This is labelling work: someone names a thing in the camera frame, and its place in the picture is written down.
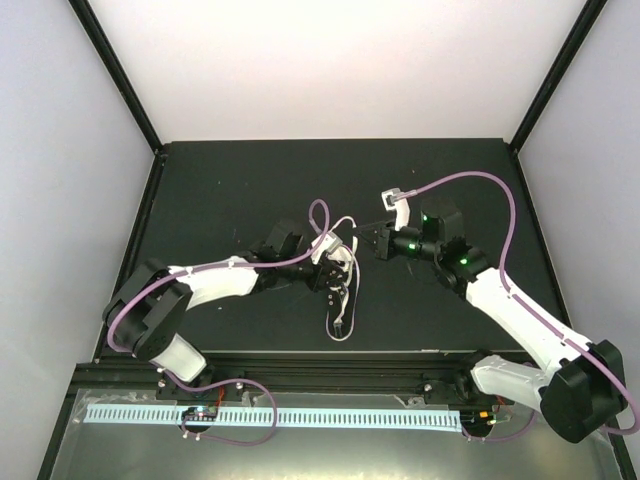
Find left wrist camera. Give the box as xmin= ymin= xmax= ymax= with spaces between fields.
xmin=311 ymin=232 xmax=349 ymax=265

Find white slotted cable duct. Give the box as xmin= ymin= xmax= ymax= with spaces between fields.
xmin=83 ymin=404 xmax=462 ymax=433

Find black aluminium rail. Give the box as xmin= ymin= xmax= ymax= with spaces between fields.
xmin=154 ymin=350 xmax=476 ymax=399

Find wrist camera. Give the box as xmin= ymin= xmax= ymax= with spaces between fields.
xmin=381 ymin=188 xmax=411 ymax=231
xmin=311 ymin=232 xmax=349 ymax=265

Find black left frame post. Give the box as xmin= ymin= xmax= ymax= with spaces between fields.
xmin=68 ymin=0 xmax=163 ymax=154

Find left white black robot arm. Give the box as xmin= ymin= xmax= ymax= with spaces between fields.
xmin=103 ymin=220 xmax=359 ymax=399

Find black right frame post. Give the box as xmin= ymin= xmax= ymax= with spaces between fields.
xmin=509 ymin=0 xmax=608 ymax=155

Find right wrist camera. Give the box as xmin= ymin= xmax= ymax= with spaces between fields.
xmin=381 ymin=188 xmax=411 ymax=231

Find controller board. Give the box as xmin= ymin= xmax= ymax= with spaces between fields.
xmin=460 ymin=410 xmax=504 ymax=426
xmin=181 ymin=406 xmax=218 ymax=422

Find black frame post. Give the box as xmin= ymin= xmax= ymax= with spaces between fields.
xmin=68 ymin=0 xmax=163 ymax=154
xmin=509 ymin=0 xmax=608 ymax=155

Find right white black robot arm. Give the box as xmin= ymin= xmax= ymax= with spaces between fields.
xmin=358 ymin=189 xmax=628 ymax=443

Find black white sneaker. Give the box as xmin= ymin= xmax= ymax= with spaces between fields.
xmin=321 ymin=234 xmax=361 ymax=343

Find white shoelace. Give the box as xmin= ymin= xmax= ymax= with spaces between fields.
xmin=324 ymin=215 xmax=362 ymax=331

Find right controller board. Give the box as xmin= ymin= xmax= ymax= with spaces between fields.
xmin=460 ymin=410 xmax=504 ymax=426

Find black table mat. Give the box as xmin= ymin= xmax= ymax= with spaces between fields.
xmin=134 ymin=139 xmax=567 ymax=352

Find left controller board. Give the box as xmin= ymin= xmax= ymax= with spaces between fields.
xmin=181 ymin=406 xmax=218 ymax=422

